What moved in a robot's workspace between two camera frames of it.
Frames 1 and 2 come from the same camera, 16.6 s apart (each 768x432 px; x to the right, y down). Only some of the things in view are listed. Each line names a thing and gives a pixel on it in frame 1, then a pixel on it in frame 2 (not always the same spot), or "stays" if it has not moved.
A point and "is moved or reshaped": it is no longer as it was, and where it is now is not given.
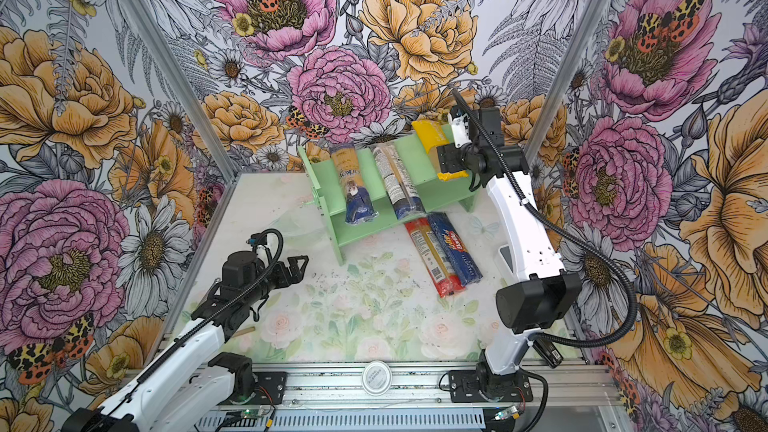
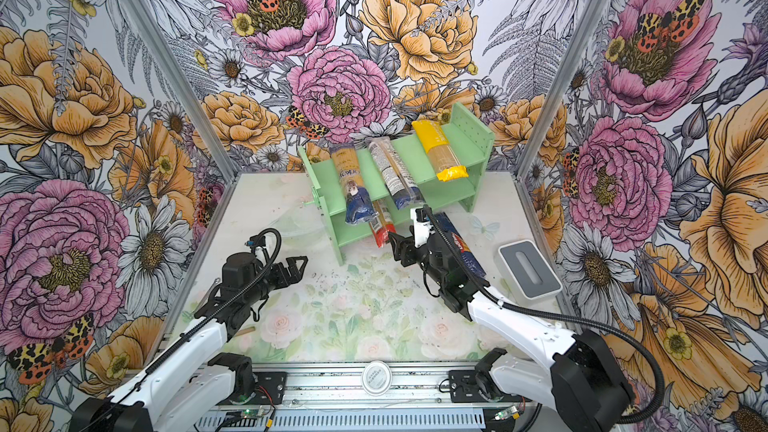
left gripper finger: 297,272 stays
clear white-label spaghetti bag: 401,193 stays
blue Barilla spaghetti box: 464,266 stays
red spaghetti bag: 442,271 is moved or reshaped
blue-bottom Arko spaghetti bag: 360,206 stays
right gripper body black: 458,158 -> 413,255
